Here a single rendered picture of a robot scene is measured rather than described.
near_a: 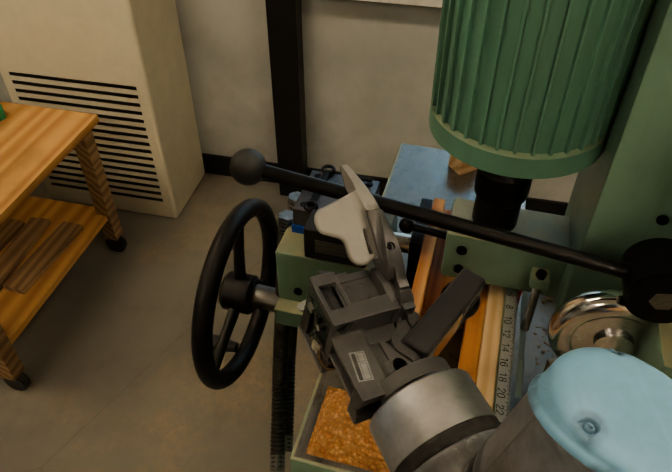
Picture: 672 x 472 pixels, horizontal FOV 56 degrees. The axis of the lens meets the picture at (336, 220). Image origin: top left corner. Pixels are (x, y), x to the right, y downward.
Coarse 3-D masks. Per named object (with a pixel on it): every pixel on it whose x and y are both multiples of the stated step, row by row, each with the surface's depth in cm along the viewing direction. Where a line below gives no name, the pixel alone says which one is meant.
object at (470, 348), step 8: (480, 312) 75; (472, 320) 74; (480, 320) 74; (464, 328) 76; (472, 328) 73; (480, 328) 73; (464, 336) 72; (472, 336) 72; (480, 336) 72; (464, 344) 71; (472, 344) 71; (480, 344) 72; (464, 352) 71; (472, 352) 71; (464, 360) 70; (472, 360) 70; (464, 368) 69; (472, 368) 69; (472, 376) 68
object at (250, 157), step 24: (240, 168) 57; (264, 168) 58; (312, 192) 58; (336, 192) 57; (408, 216) 57; (432, 216) 56; (456, 216) 56; (504, 240) 55; (528, 240) 55; (648, 240) 54; (576, 264) 55; (600, 264) 54; (624, 264) 54; (648, 264) 52; (624, 288) 54; (648, 288) 52; (648, 312) 54
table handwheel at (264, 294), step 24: (240, 216) 86; (264, 216) 96; (216, 240) 83; (240, 240) 89; (264, 240) 103; (216, 264) 81; (240, 264) 91; (264, 264) 106; (216, 288) 81; (240, 288) 92; (264, 288) 93; (240, 312) 93; (264, 312) 106; (192, 336) 82; (216, 360) 89; (240, 360) 99; (216, 384) 88
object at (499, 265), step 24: (528, 216) 74; (552, 216) 74; (456, 240) 72; (480, 240) 71; (552, 240) 71; (456, 264) 74; (480, 264) 73; (504, 264) 72; (528, 264) 71; (552, 264) 70; (528, 288) 74; (552, 288) 72
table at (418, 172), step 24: (408, 144) 108; (408, 168) 103; (432, 168) 103; (384, 192) 98; (408, 192) 98; (432, 192) 98; (456, 192) 98; (288, 312) 84; (456, 336) 77; (456, 360) 75; (336, 384) 72; (312, 408) 70; (312, 432) 68; (312, 456) 66
